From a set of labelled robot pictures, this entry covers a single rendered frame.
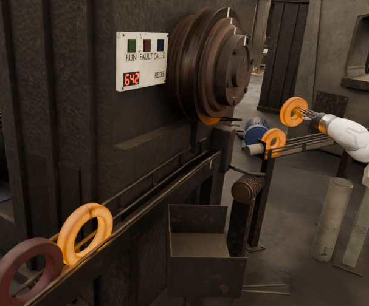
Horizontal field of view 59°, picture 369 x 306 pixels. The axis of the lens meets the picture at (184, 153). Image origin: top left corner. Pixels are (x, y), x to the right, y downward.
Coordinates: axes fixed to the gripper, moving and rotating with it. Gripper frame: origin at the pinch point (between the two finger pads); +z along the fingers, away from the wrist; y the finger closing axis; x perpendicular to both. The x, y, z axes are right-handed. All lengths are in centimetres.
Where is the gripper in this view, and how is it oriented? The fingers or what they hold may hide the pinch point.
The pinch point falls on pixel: (294, 108)
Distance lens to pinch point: 176.1
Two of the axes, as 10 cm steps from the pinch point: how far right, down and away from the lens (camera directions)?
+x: 1.0, -9.0, -4.2
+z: -4.1, -4.2, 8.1
